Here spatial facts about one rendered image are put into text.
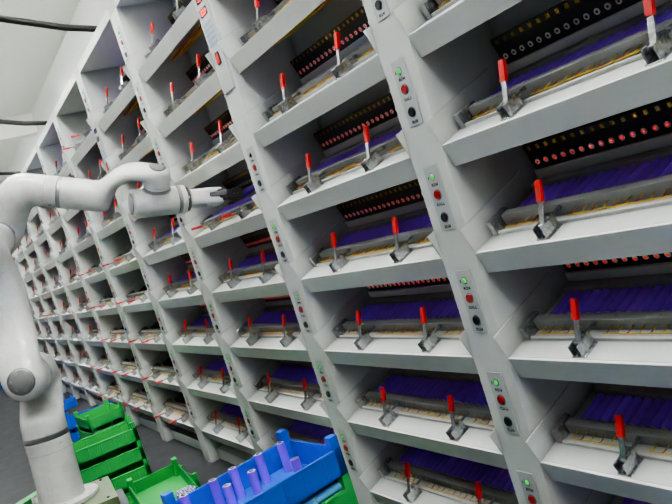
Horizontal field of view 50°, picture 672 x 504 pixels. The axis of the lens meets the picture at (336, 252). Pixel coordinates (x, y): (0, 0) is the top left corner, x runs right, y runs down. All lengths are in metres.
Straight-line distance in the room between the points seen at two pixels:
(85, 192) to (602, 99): 1.47
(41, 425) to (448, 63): 1.44
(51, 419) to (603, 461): 1.45
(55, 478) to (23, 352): 0.36
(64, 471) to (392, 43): 1.45
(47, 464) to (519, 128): 1.55
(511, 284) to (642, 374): 0.31
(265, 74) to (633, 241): 1.17
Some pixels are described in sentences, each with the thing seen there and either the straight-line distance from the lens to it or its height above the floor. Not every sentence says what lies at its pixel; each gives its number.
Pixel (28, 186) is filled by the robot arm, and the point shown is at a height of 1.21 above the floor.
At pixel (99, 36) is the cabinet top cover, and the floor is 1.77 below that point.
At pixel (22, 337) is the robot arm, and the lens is 2.12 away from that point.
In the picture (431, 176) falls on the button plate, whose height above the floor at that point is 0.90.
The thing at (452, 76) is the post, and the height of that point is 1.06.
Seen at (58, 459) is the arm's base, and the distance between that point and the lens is 2.16.
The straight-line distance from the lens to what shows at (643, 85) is 1.02.
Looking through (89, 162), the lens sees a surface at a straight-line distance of 3.94.
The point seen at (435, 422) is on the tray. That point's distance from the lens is 1.69.
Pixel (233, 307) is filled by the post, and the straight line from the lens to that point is 2.55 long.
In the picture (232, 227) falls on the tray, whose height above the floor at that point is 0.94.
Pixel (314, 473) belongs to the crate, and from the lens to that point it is 1.43.
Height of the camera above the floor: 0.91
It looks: 4 degrees down
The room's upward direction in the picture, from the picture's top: 18 degrees counter-clockwise
